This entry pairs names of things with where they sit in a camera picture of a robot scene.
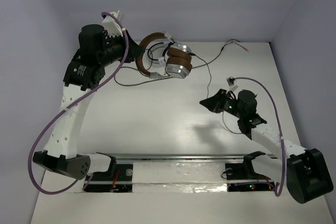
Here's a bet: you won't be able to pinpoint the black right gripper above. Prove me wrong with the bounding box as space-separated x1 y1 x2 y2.
199 89 244 119

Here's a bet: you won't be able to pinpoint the brown silver headphones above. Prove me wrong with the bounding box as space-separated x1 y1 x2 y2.
139 32 193 79

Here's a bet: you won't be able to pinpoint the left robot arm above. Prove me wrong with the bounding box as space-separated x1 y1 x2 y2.
28 24 144 180

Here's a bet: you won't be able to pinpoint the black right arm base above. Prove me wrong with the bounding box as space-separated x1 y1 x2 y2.
221 151 275 192

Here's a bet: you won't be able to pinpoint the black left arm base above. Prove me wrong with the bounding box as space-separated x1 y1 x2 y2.
82 153 133 193

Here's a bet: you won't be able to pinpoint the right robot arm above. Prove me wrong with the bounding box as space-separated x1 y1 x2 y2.
200 89 334 204

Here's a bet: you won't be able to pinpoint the white black headphones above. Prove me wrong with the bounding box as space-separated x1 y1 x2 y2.
147 42 171 65

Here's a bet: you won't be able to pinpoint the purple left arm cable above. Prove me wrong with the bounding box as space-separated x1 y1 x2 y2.
28 11 131 196

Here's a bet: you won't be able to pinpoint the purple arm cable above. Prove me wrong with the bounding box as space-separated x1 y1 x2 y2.
233 77 287 198
28 11 131 196

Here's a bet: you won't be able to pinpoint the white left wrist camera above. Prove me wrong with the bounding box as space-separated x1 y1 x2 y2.
101 10 123 37

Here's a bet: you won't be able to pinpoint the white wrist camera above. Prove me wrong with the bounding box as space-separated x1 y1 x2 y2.
101 10 123 37
226 77 238 93

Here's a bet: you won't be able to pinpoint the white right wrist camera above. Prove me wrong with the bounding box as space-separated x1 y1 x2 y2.
226 77 238 93

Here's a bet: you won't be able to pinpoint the black cable of white headphones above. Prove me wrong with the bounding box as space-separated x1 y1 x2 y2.
113 39 250 87

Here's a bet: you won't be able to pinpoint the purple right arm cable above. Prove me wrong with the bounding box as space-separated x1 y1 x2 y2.
233 77 287 198

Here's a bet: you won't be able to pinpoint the aluminium rail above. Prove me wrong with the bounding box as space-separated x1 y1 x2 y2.
78 153 286 161

